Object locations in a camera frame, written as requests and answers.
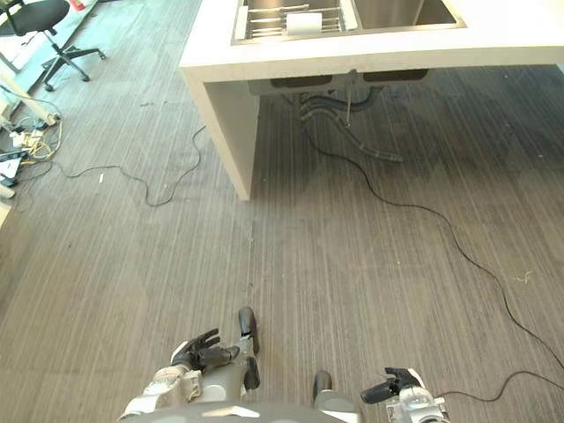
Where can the black and white floor device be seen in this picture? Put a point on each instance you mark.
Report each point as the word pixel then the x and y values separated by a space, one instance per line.
pixel 9 167

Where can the white sink counter island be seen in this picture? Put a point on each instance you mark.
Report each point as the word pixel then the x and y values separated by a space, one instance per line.
pixel 352 57

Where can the robot leg with foot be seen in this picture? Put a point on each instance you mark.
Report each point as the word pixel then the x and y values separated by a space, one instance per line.
pixel 326 394
pixel 247 352

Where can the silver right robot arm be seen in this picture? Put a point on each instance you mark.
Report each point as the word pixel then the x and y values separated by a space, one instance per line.
pixel 414 404

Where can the empty steel sink basin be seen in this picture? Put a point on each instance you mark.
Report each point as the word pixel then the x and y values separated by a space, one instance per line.
pixel 407 12

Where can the silver robot torso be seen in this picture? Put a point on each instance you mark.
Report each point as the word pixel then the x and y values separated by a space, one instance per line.
pixel 240 413

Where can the right robot leg with foot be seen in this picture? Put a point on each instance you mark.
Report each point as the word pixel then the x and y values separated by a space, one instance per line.
pixel 326 394

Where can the black office chair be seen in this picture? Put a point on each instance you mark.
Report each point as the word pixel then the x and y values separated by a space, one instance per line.
pixel 48 31

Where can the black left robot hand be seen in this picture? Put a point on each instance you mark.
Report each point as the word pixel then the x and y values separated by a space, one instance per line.
pixel 203 350

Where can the left robot leg with foot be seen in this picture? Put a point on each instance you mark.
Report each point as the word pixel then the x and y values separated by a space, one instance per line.
pixel 247 352

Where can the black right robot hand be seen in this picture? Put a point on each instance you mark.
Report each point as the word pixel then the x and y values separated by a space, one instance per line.
pixel 387 388

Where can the white desk leg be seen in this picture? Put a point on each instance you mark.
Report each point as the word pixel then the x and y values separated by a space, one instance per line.
pixel 22 94

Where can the steel sink basin with rack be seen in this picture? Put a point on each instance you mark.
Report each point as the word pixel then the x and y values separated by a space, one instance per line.
pixel 291 20

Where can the white square dish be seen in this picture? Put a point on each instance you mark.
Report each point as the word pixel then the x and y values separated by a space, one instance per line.
pixel 304 23

